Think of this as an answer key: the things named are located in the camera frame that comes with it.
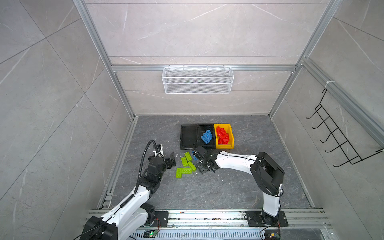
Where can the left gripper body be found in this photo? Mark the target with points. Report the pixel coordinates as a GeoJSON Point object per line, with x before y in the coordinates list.
{"type": "Point", "coordinates": [168, 164]}

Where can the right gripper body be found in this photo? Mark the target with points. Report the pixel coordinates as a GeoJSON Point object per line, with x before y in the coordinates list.
{"type": "Point", "coordinates": [202, 167]}

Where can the green lego brick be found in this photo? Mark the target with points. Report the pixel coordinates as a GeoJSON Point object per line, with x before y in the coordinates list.
{"type": "Point", "coordinates": [184, 162]}
{"type": "Point", "coordinates": [179, 173]}
{"type": "Point", "coordinates": [188, 157]}

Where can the blue lego brick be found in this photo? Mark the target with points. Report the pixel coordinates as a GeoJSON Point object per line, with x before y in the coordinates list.
{"type": "Point", "coordinates": [209, 133]}
{"type": "Point", "coordinates": [194, 157]}
{"type": "Point", "coordinates": [206, 138]}

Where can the green lego brick horizontal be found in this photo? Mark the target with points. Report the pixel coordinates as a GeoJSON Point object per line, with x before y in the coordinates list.
{"type": "Point", "coordinates": [186, 171]}

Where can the green lego brick side-lying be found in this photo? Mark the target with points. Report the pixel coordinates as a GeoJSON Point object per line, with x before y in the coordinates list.
{"type": "Point", "coordinates": [192, 166]}

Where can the red lego brick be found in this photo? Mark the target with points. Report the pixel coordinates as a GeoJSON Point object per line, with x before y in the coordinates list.
{"type": "Point", "coordinates": [223, 136]}

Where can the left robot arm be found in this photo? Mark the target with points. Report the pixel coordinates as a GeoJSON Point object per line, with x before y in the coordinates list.
{"type": "Point", "coordinates": [133, 211]}

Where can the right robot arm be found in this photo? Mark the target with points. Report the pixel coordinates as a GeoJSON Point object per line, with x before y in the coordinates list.
{"type": "Point", "coordinates": [268, 175]}

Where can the left black bin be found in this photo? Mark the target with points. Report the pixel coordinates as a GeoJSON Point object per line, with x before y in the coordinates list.
{"type": "Point", "coordinates": [188, 137]}

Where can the black bin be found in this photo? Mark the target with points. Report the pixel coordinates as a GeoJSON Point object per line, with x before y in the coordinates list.
{"type": "Point", "coordinates": [201, 129]}
{"type": "Point", "coordinates": [188, 137]}

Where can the middle black bin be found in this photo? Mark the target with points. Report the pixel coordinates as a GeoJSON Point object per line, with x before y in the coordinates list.
{"type": "Point", "coordinates": [201, 129]}

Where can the yellow bin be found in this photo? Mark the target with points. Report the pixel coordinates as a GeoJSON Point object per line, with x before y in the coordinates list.
{"type": "Point", "coordinates": [229, 130]}

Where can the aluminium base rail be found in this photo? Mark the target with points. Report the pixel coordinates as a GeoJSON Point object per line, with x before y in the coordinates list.
{"type": "Point", "coordinates": [220, 224]}

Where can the white wire basket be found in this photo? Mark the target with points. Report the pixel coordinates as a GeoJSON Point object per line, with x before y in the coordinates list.
{"type": "Point", "coordinates": [197, 80]}

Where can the black wire hook rack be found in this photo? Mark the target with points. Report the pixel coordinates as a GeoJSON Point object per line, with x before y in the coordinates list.
{"type": "Point", "coordinates": [338, 136]}

